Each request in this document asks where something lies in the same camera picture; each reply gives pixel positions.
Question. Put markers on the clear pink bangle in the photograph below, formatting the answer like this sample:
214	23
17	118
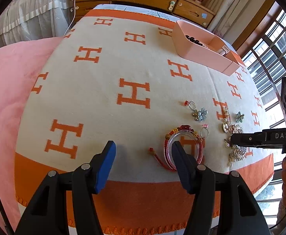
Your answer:
199	151

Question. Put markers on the pink organizer box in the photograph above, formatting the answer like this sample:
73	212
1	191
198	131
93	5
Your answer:
199	51

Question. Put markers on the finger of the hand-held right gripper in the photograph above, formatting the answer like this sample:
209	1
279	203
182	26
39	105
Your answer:
250	139

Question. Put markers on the cream orange printed blanket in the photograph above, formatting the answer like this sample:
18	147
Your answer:
138	78

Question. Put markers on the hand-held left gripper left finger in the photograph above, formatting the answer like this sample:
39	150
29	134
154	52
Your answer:
105	167

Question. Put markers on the white lace curtain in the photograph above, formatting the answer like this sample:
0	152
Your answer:
32	12

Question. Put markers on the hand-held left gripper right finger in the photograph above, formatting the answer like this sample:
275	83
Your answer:
182	167

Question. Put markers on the gold rhinestone pearl brooch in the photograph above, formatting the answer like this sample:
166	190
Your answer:
238	154

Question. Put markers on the window frame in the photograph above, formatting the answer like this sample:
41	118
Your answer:
272	61

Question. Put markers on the floral beige curtain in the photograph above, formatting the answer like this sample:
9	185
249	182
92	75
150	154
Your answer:
233	7

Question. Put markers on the teal flower earring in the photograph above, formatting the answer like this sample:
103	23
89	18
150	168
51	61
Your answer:
240	117

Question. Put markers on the white watch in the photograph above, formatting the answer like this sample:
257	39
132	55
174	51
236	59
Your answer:
223	51

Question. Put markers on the gold pearl hair clip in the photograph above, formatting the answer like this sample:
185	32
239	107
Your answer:
226	117

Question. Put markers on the blue flower charm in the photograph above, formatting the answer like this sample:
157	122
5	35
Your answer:
201	114

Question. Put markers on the pink quilt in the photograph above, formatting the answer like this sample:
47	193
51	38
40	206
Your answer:
8	98

